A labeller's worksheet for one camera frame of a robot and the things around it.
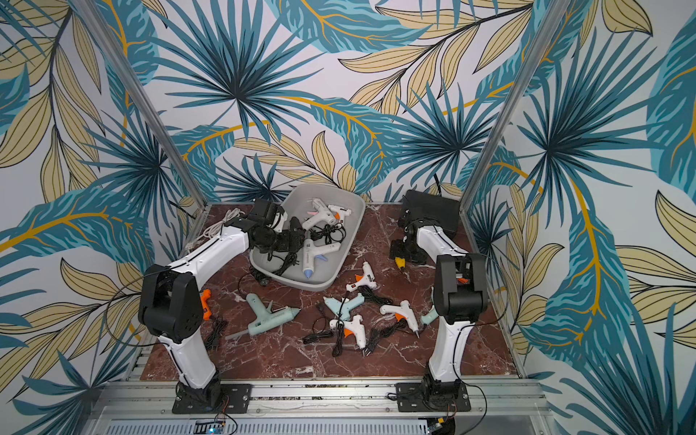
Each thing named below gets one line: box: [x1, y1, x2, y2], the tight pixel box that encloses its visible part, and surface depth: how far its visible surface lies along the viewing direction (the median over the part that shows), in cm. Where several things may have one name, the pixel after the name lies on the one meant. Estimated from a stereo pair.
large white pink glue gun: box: [301, 197, 337, 231], surface depth 112 cm
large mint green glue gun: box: [224, 293, 301, 341], surface depth 87 cm
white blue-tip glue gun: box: [302, 238, 341, 280], surface depth 102 cm
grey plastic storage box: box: [249, 183, 367, 292], surface depth 108 cm
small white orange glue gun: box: [328, 203, 352, 226], surface depth 116 cm
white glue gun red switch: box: [346, 261, 377, 293], surface depth 97 cm
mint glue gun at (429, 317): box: [420, 304, 439, 326], surface depth 89 cm
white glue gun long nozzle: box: [379, 299, 420, 339], surface depth 89 cm
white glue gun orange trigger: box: [328, 314, 368, 350], surface depth 86 cm
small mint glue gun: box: [322, 292, 366, 321], surface depth 92 cm
